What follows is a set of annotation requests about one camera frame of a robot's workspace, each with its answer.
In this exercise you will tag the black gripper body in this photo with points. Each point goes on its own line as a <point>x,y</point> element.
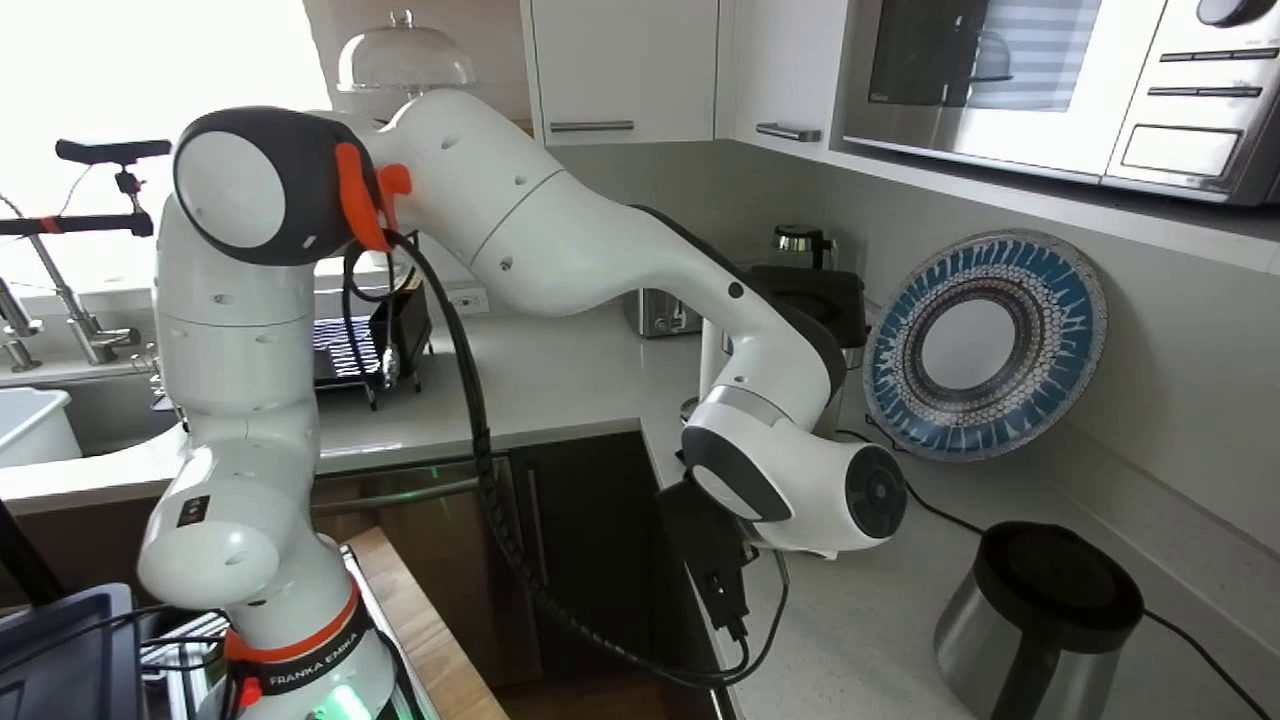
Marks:
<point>706,535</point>

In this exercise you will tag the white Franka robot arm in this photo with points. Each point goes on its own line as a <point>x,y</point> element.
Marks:
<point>563,253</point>

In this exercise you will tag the black steel coffee machine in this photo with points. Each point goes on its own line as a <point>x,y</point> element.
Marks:
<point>836,298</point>

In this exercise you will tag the dark lower cabinet door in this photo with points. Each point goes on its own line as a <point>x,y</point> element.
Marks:
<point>580,535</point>

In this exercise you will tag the steel dishwasher front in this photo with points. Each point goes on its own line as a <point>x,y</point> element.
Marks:
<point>424,560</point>

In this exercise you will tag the wooden board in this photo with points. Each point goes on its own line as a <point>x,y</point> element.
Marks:
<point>423,626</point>

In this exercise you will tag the steel thermal carafe black lid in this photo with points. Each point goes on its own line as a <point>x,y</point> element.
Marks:
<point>1040,626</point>

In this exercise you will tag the small black steel appliance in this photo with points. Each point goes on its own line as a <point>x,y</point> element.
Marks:
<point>800,247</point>

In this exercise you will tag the blue white decorative plate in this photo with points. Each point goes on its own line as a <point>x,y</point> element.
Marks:
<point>987,346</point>

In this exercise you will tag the black utensil holder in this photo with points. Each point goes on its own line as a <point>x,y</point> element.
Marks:
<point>407,335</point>

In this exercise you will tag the wide white cabinet door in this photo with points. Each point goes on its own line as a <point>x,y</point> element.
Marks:
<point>624,67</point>

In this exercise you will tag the narrow white cabinet door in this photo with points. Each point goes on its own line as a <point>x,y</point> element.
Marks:
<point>781,67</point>

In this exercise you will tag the glass dome cake stand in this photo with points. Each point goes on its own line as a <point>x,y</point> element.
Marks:
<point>402,56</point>

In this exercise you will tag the steel microwave oven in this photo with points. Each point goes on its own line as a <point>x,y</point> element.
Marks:
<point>1066,80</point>

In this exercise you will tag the dark blue plastic box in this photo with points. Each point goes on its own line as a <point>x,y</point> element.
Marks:
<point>66,660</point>

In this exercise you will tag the metal kitchen faucet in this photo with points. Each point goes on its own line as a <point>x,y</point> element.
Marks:
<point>66,313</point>

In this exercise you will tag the white sink basin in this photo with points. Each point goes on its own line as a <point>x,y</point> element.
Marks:
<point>33,426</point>

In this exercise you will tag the black clamp stand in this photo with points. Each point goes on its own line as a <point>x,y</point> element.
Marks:
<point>113,150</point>

